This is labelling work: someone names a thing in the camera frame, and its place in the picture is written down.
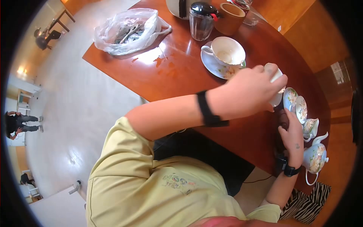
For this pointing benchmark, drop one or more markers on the person's right hand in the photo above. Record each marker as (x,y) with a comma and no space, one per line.
(293,142)

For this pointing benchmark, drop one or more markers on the person's left hand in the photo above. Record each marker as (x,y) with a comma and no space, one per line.
(244,93)

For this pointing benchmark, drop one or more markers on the person's right fingers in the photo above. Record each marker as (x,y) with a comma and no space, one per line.
(290,124)

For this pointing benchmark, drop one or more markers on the person's left thumb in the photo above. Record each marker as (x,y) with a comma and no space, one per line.
(266,107)

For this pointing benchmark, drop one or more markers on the person's left fingers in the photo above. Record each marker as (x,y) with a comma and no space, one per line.
(276,85)

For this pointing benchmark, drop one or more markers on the dark brown cloth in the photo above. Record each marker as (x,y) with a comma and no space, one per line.
(283,119)

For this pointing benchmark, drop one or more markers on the small white cup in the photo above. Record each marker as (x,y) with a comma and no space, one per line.
(273,73)

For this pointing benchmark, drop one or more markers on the small floral plate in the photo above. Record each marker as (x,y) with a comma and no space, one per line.
(302,109)
(289,98)

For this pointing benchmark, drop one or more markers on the floral creamer jug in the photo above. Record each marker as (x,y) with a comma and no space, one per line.
(310,127)

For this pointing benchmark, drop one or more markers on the floral teapot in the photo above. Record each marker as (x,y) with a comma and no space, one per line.
(314,157)

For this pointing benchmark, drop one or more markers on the black wrist band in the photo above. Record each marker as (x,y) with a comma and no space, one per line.
(289,170)
(208,112)

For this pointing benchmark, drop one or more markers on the white teacup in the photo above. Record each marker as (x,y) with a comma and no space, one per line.
(228,51)

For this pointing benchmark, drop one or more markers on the floral saucer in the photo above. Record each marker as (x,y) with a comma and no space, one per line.
(217,68)

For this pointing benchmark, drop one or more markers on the clear glass container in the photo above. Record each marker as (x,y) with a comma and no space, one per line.
(248,14)

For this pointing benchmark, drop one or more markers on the brown wooden cup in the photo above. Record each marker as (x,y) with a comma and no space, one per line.
(229,19)

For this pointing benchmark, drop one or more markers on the person's legs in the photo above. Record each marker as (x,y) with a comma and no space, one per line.
(204,159)

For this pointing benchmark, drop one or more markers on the zebra striped cushion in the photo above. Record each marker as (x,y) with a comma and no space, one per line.
(307,204)

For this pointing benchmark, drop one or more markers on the glass jar with black lid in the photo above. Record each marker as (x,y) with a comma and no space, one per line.
(201,24)

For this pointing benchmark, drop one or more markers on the white appliance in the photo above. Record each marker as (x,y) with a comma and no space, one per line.
(177,8)

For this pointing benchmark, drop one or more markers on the person's body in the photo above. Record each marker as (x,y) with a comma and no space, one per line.
(158,187)

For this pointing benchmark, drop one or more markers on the clear plastic bag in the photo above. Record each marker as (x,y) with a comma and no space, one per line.
(113,42)

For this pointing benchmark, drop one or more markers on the dark wooden table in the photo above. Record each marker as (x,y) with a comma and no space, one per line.
(61,21)

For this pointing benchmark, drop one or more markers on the white table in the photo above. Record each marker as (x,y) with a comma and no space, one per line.
(61,211)

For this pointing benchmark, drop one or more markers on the white desk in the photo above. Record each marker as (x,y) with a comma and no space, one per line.
(27,98)

